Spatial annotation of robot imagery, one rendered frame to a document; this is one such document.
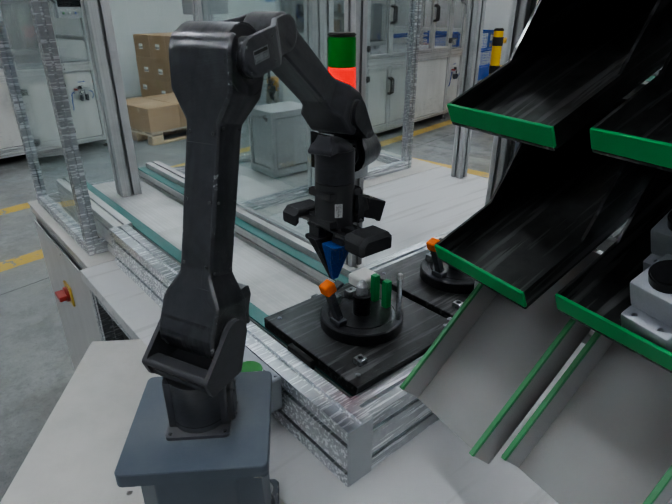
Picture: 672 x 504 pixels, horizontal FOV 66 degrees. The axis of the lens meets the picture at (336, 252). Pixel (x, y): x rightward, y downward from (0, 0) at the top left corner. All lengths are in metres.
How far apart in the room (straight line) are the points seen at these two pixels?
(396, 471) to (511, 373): 0.24
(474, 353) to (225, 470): 0.34
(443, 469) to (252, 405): 0.33
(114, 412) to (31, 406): 1.55
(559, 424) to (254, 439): 0.34
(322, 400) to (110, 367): 0.45
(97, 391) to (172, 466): 0.47
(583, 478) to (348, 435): 0.28
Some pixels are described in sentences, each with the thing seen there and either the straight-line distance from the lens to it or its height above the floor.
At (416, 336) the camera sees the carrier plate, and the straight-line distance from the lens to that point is 0.87.
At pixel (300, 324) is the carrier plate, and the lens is 0.90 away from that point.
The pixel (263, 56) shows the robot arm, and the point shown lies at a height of 1.42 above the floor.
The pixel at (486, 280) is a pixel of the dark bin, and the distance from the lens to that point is 0.57.
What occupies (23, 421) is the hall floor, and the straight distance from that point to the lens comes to 2.44.
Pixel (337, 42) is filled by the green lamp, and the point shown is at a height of 1.40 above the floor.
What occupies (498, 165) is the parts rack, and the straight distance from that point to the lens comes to 0.67.
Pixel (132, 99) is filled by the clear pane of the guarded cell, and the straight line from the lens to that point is 2.01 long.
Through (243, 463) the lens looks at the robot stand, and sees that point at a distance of 0.55.
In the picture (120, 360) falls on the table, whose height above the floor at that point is 0.86.
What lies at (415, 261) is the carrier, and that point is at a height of 0.97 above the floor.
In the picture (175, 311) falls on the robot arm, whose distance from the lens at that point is 0.54.
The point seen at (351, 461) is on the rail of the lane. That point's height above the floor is 0.91.
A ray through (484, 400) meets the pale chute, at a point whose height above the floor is 1.03.
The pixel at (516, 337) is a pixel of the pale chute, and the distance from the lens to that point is 0.69.
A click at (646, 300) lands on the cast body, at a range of 0.50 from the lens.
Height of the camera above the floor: 1.46
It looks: 26 degrees down
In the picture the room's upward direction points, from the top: straight up
